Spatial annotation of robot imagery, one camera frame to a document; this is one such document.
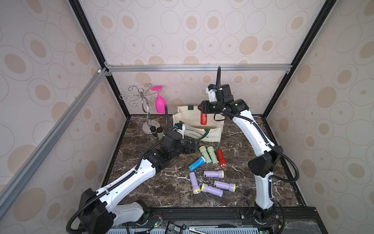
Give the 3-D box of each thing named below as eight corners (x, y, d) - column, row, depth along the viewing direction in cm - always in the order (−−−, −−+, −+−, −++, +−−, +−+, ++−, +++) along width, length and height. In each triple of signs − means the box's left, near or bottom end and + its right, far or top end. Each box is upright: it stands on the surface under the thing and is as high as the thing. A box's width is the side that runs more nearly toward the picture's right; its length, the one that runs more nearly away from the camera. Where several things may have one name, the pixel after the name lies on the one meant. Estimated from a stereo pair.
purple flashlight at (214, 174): (203, 178, 89) (204, 176, 86) (203, 172, 91) (204, 170, 88) (223, 178, 89) (224, 176, 86) (222, 172, 91) (223, 170, 88)
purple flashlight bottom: (199, 191, 84) (200, 189, 81) (201, 185, 86) (201, 182, 83) (221, 197, 82) (222, 195, 79) (222, 190, 84) (223, 188, 81)
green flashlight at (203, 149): (207, 164, 95) (207, 162, 92) (199, 149, 102) (199, 146, 99) (212, 162, 95) (212, 160, 93) (204, 147, 103) (204, 144, 100)
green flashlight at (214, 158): (213, 165, 93) (213, 163, 91) (207, 148, 101) (207, 146, 99) (218, 164, 94) (219, 162, 92) (212, 147, 102) (212, 145, 100)
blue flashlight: (191, 172, 91) (191, 170, 88) (187, 168, 93) (187, 165, 90) (205, 162, 95) (206, 159, 92) (201, 158, 97) (202, 155, 94)
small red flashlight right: (220, 167, 93) (221, 164, 91) (216, 151, 101) (216, 149, 98) (226, 166, 94) (227, 164, 91) (221, 151, 101) (222, 148, 99)
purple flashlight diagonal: (193, 194, 83) (193, 193, 80) (188, 174, 90) (188, 172, 87) (200, 192, 83) (201, 191, 81) (195, 173, 91) (195, 171, 88)
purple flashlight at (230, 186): (213, 187, 85) (214, 184, 82) (214, 181, 88) (215, 178, 84) (233, 193, 83) (235, 190, 80) (234, 186, 86) (236, 184, 82)
